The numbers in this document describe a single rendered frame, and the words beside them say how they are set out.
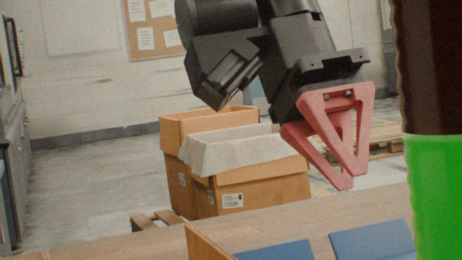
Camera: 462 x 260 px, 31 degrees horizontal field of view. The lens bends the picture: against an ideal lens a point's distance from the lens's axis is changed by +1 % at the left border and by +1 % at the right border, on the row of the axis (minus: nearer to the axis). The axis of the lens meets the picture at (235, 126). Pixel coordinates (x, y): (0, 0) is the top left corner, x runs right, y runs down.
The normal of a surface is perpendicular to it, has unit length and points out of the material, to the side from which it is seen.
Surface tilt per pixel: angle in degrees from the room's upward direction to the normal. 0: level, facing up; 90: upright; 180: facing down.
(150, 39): 90
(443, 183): 76
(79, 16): 90
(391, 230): 60
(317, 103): 82
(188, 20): 93
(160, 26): 90
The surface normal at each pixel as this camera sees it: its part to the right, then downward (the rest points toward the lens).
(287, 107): -0.93, 0.18
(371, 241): 0.23, -0.44
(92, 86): 0.23, 0.08
